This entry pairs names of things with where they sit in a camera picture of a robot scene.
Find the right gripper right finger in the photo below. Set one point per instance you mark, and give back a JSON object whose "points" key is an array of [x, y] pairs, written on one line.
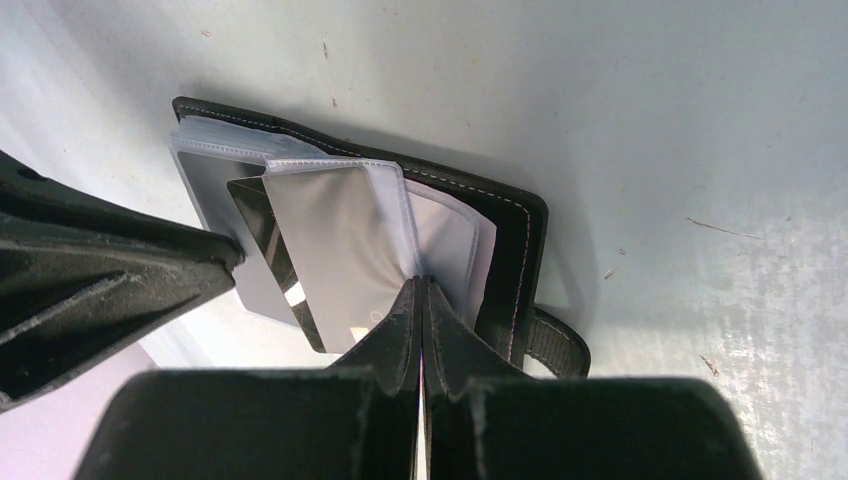
{"points": [[486, 419]]}

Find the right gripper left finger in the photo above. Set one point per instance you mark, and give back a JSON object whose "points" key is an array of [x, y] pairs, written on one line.
{"points": [[355, 419]]}

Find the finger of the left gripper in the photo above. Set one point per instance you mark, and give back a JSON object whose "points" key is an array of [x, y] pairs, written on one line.
{"points": [[83, 278]]}

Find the black card holder wallet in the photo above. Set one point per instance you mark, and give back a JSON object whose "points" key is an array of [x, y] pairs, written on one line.
{"points": [[510, 322]]}

